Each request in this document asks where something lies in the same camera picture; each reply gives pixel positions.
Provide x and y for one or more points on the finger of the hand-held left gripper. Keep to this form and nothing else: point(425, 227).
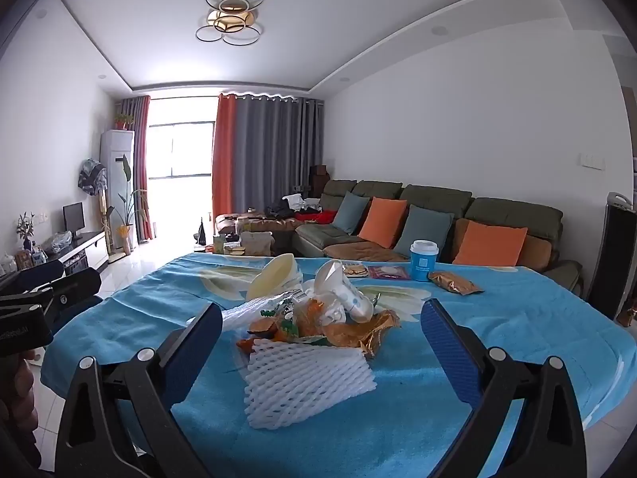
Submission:
point(77, 284)
point(42, 271)

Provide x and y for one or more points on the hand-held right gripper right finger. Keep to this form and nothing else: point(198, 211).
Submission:
point(445, 343)

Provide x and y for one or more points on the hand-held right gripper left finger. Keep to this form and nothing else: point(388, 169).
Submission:
point(196, 348)

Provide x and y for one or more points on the person's left hand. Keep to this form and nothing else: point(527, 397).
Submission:
point(17, 398)

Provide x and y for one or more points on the white tv cabinet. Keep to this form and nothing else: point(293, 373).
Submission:
point(79, 256)

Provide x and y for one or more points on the clear plastic bag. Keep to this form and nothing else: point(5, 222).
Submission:
point(58, 241)

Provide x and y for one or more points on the dried flower vase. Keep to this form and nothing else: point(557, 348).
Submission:
point(25, 231)

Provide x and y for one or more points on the gold snack packet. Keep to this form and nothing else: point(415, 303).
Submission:
point(454, 283)

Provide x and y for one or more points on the black monitor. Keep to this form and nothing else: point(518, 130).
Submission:
point(73, 217)

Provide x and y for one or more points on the blue flower-print blanket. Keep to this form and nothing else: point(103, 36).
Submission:
point(497, 308)

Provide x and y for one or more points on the yellow floor vase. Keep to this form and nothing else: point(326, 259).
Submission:
point(123, 239)

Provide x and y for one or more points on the gold foil wrapper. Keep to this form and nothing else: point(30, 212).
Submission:
point(371, 333)

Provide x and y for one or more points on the blue cup with white lid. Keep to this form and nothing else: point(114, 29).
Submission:
point(423, 261)

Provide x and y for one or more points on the purple snack packet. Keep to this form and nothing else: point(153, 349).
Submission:
point(389, 272)

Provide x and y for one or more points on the tall green houseplant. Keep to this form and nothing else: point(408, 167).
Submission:
point(130, 204)

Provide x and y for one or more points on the cream plastic bowl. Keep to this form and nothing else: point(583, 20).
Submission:
point(273, 276)

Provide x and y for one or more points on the covered standing fan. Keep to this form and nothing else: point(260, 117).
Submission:
point(92, 174)

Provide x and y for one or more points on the orange cushion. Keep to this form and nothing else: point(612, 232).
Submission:
point(490, 244)
point(382, 221)

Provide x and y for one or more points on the small biscuit packet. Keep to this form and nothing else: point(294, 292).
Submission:
point(354, 270)

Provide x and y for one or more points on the coffee table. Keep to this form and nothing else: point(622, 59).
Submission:
point(249, 241)

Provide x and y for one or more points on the white standing air conditioner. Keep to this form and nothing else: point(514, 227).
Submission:
point(117, 169)

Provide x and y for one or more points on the teal cushion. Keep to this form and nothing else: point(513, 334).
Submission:
point(351, 211)
point(423, 224)

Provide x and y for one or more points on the orange and grey curtain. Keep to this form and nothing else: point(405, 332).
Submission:
point(134, 169)
point(268, 154)

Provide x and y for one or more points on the green sofa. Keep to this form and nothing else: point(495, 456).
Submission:
point(497, 209)

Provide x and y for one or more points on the window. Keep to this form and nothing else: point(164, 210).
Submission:
point(174, 149)

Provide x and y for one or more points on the small potted plant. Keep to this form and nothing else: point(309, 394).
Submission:
point(123, 120)

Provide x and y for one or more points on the pile of dark clothes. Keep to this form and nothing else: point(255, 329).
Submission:
point(293, 206)

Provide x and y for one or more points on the red cloth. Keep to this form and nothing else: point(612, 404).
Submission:
point(323, 217)

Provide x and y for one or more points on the black tower fan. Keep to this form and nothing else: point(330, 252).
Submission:
point(609, 259)

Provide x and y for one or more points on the brown boxes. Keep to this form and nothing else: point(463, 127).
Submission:
point(318, 179)

